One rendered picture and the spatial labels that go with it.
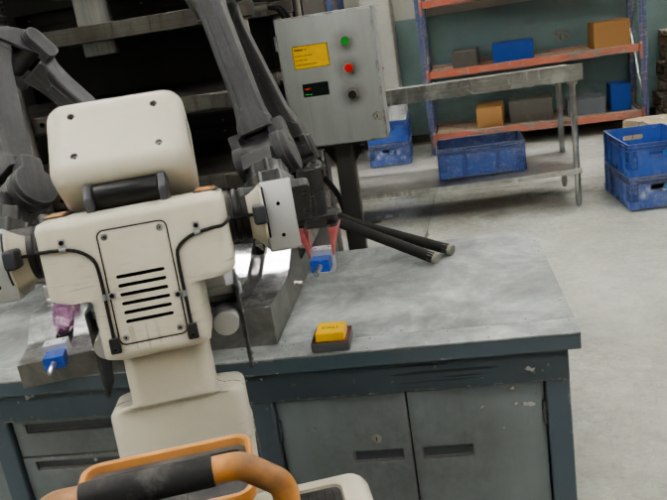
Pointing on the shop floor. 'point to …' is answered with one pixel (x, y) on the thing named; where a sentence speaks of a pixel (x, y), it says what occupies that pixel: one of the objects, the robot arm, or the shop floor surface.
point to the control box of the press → (336, 91)
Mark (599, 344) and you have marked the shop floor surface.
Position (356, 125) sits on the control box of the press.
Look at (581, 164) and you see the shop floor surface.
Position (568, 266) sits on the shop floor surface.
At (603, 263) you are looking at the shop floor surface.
